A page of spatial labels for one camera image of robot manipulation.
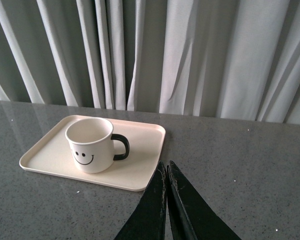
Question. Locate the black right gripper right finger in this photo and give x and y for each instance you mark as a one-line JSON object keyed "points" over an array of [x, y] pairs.
{"points": [[191, 218]]}

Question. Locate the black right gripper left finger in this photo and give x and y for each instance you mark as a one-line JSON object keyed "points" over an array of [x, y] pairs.
{"points": [[148, 220]]}

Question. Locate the white smiley mug black handle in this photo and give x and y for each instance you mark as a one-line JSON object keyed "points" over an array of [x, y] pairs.
{"points": [[94, 145]]}

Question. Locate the pale pink rectangular tray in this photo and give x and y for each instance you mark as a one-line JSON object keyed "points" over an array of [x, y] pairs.
{"points": [[51, 155]]}

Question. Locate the grey white curtain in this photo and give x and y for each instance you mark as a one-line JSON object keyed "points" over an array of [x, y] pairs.
{"points": [[231, 59]]}

